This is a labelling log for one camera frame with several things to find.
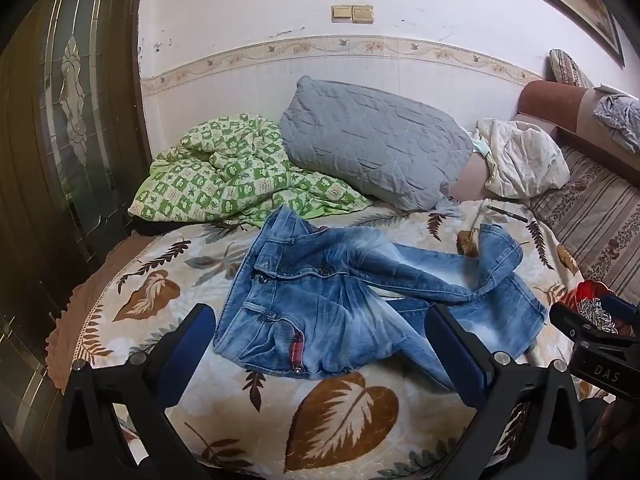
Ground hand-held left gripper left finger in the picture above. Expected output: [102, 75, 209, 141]
[55, 303, 217, 480]

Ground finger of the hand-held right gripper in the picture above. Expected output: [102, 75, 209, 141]
[549, 302, 607, 346]

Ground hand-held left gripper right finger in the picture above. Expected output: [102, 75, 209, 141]
[425, 303, 589, 480]

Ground blue denim pants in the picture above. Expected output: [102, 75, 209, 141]
[212, 205, 549, 394]

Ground red patterned cloth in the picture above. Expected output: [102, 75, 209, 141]
[572, 280, 633, 336]

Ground striped floral sofa cushion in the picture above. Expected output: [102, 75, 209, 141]
[530, 146, 640, 306]

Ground dark pen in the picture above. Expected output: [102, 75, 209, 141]
[487, 204, 530, 224]

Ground leaf printed blanket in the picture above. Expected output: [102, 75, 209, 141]
[45, 200, 617, 480]

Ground green checked quilt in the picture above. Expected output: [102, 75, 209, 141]
[127, 112, 374, 229]

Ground pink pillow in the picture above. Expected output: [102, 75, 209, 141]
[449, 157, 506, 202]

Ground white crumpled cloth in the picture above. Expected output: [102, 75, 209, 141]
[472, 117, 571, 199]

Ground grey crumpled cloth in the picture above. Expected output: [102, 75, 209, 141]
[593, 93, 640, 155]

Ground brown sofa armrest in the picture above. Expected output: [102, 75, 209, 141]
[514, 80, 640, 161]

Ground grey quilted pillow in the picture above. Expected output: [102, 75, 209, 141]
[277, 76, 476, 212]

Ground wooden door with patterned glass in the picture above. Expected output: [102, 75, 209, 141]
[0, 0, 152, 480]

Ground small striped pillow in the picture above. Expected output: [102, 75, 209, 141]
[549, 49, 596, 90]

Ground large framed picture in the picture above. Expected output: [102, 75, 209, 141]
[475, 0, 626, 69]

